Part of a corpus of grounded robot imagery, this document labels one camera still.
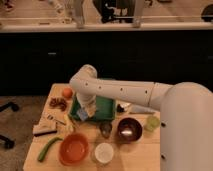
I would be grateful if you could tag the white cup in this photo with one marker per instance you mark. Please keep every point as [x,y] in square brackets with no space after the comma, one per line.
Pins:
[104,153]

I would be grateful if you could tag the green cucumber toy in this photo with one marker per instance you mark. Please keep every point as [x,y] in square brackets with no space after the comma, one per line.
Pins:
[45,149]

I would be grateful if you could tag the black white dish brush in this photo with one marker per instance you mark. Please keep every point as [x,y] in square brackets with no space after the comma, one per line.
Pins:
[122,107]

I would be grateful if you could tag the blue sponge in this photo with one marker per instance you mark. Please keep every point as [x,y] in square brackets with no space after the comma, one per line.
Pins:
[82,114]

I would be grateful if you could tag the small metal tool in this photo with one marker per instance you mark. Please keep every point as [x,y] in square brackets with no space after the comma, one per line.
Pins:
[50,117]

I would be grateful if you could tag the brown pine cone cluster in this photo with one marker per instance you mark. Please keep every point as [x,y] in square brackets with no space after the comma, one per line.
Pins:
[58,103]

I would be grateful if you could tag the orange fruit toy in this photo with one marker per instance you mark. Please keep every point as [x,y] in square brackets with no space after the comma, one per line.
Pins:
[67,93]

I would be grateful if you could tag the wooden table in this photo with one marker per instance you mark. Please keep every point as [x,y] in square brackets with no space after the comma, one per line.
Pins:
[142,155]

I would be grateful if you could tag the green plastic tray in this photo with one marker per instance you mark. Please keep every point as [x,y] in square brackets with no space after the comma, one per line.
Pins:
[105,108]

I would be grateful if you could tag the light green cup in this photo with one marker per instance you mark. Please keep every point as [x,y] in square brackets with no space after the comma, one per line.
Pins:
[152,123]

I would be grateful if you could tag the dark purple bowl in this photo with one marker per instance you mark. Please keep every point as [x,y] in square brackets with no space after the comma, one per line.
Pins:
[128,130]

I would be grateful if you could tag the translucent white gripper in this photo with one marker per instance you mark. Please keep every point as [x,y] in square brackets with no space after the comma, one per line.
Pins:
[90,108]

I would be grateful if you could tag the yellow green peeler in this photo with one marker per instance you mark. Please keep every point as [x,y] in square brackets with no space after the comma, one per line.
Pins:
[70,126]

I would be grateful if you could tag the small metal measuring cup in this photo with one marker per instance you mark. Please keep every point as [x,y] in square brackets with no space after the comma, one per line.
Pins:
[105,129]

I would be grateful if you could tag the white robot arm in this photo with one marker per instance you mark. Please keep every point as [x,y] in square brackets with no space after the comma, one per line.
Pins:
[186,115]

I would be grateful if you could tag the grey folded cloth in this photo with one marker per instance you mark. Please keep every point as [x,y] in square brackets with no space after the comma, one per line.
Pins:
[140,109]

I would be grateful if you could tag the orange plastic bowl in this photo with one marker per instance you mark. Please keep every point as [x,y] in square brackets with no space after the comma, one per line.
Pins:
[73,149]

